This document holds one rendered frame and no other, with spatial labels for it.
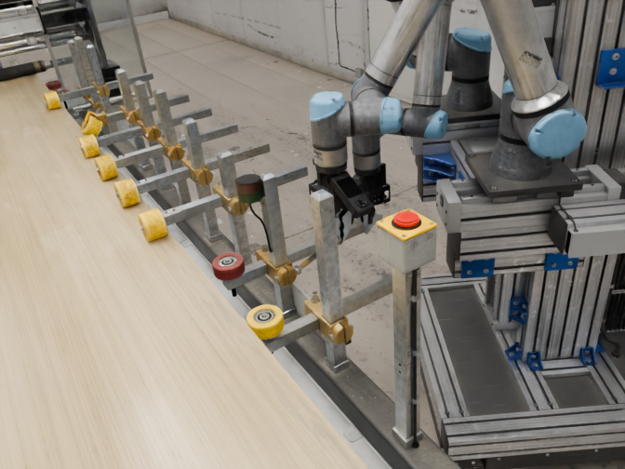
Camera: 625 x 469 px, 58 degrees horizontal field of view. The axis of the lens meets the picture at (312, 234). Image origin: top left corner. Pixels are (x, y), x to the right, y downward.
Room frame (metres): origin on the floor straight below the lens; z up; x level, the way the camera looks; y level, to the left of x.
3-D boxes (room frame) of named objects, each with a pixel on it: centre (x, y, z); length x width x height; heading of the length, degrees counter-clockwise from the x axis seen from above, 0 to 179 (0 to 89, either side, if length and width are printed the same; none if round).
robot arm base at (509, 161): (1.27, -0.54, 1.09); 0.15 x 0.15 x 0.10
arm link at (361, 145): (1.41, -0.17, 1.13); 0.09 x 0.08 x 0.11; 148
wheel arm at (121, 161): (1.92, 0.46, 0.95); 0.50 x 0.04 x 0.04; 119
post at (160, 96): (1.88, 0.45, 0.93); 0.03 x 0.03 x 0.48; 29
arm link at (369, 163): (1.41, -0.17, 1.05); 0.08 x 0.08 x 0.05
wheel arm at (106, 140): (2.14, 0.58, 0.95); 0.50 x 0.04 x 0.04; 119
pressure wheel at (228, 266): (1.19, 0.22, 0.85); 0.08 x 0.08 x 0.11
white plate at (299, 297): (1.20, 0.06, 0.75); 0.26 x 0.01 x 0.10; 29
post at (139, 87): (2.10, 0.58, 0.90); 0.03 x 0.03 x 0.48; 29
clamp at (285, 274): (1.24, 0.11, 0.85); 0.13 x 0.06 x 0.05; 29
